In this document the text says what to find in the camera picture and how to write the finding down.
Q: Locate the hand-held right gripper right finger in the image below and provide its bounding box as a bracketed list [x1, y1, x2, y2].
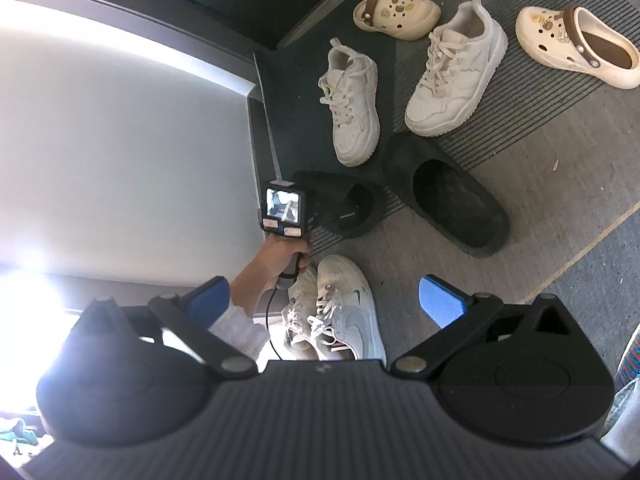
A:
[390, 274, 576, 378]

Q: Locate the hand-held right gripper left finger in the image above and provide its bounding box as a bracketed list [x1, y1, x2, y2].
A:
[75, 275, 258, 376]

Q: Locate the black slide sandal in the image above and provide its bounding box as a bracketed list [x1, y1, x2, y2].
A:
[385, 132, 511, 260]
[291, 170, 386, 240]

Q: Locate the white low leather sneaker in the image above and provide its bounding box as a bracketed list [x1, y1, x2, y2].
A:
[280, 267, 326, 361]
[300, 254, 387, 366]

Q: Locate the cream chunky lace-up sneaker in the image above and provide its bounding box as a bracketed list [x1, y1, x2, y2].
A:
[404, 0, 509, 137]
[318, 37, 381, 167]

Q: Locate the cream clog with brown strap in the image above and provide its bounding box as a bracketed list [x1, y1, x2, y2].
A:
[515, 5, 640, 90]
[353, 0, 442, 42]

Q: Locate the person's left forearm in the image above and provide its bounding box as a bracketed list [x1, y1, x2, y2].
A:
[207, 265, 271, 363]

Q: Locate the person's left hand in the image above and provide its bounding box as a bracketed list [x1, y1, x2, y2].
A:
[248, 234, 313, 303]

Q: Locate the dark green doormat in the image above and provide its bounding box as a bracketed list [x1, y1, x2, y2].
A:
[252, 0, 398, 201]

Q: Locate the teal cloth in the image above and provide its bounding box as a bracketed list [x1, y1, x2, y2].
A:
[0, 417, 40, 448]

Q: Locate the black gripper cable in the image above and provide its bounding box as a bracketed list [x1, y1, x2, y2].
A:
[264, 289, 282, 362]

